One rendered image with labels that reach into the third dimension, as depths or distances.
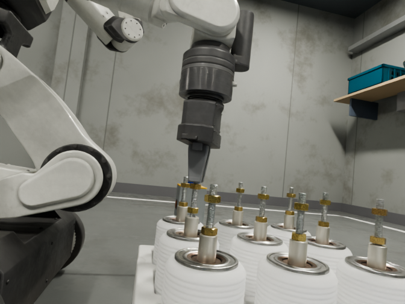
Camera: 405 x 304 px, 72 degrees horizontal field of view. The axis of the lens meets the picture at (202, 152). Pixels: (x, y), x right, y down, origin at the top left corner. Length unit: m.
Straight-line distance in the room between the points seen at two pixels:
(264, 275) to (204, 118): 0.22
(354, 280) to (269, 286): 0.12
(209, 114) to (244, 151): 3.37
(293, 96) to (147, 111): 2.05
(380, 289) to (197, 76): 0.37
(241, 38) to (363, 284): 0.39
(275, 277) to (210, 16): 0.36
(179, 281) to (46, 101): 0.49
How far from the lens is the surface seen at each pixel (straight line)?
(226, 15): 0.46
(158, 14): 0.48
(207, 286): 0.31
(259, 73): 4.06
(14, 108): 0.69
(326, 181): 4.37
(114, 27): 1.03
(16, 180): 0.65
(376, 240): 0.45
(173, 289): 0.33
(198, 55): 0.45
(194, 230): 0.45
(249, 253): 0.46
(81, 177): 0.60
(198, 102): 0.42
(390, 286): 0.43
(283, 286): 0.36
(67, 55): 3.76
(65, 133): 0.66
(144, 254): 0.60
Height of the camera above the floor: 0.35
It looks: 4 degrees up
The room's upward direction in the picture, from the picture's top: 6 degrees clockwise
